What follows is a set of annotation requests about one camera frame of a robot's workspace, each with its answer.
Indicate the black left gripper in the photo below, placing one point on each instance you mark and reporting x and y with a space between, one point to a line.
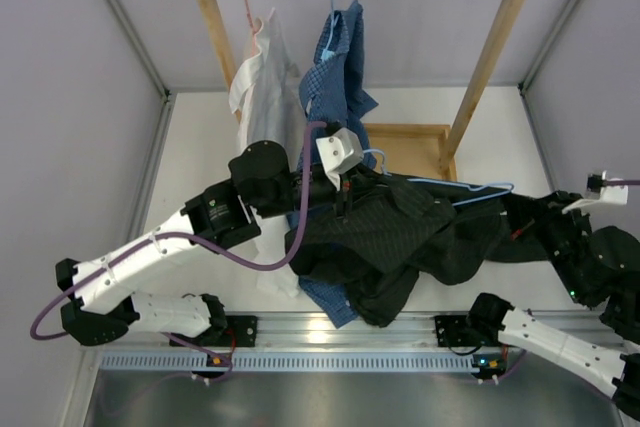
354 184

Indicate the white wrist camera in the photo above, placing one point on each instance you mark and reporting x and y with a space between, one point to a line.
339 153
601 192

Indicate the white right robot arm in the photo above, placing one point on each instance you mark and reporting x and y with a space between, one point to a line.
612 291

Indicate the aluminium mounting rail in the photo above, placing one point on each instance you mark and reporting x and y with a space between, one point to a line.
415 330

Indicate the light blue slotted cable duct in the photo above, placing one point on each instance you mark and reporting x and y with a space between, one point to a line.
297 362

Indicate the blue hanger with clip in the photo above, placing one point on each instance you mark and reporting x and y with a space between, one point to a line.
330 48

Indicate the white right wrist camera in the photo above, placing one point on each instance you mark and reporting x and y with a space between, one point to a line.
601 192

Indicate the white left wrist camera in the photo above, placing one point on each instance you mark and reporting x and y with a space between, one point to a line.
339 153

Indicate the blue checked shirt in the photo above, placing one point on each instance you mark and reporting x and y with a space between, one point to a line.
333 91

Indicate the wooden clothes rack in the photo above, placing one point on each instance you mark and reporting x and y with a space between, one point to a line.
427 149

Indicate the light blue wire hanger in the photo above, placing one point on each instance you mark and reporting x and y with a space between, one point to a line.
470 193

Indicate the pink wire hanger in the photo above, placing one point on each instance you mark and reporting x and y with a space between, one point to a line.
255 26

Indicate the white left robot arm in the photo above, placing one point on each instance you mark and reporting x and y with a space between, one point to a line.
105 296

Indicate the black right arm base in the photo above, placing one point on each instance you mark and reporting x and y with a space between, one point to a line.
457 331

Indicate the white shirt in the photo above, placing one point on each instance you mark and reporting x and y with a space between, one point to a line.
261 92

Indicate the dark pinstriped shirt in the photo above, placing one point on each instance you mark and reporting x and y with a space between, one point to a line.
381 247

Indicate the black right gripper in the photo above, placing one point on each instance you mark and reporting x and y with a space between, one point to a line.
551 213

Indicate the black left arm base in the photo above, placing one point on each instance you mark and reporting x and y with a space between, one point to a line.
239 331

